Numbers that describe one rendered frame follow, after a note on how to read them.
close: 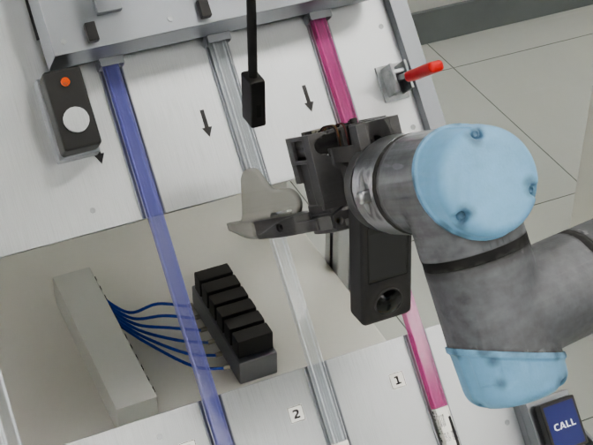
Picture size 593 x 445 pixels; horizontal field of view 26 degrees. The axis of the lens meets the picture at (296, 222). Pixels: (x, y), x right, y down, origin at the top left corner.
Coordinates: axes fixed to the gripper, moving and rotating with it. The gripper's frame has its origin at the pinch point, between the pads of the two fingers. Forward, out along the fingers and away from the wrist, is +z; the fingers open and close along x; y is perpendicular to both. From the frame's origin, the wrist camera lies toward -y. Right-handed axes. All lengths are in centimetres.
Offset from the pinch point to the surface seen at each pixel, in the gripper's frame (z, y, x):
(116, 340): 45.1, -12.8, 11.4
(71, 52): 8.4, 19.1, 15.4
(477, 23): 204, 19, -135
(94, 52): 9.8, 18.7, 13.0
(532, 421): 3.4, -26.4, -19.1
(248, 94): -6.1, 11.4, 4.8
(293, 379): 8.1, -15.9, 2.5
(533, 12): 204, 18, -153
